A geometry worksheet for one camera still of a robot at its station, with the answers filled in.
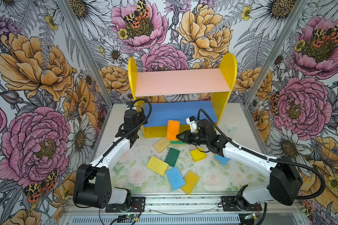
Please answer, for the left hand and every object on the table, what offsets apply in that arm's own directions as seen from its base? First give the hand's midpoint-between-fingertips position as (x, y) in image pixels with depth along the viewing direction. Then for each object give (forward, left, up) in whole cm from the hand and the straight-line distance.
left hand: (143, 116), depth 87 cm
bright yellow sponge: (-17, -34, -20) cm, 43 cm away
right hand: (-17, -20, -1) cm, 26 cm away
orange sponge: (-10, -18, -1) cm, 21 cm away
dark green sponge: (-17, -17, -20) cm, 32 cm away
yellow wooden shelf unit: (+36, -21, -15) cm, 44 cm away
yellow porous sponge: (-24, -9, -18) cm, 31 cm away
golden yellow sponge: (-31, -28, -21) cm, 47 cm away
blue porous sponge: (-31, -19, -18) cm, 41 cm away
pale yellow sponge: (-9, -10, -20) cm, 24 cm away
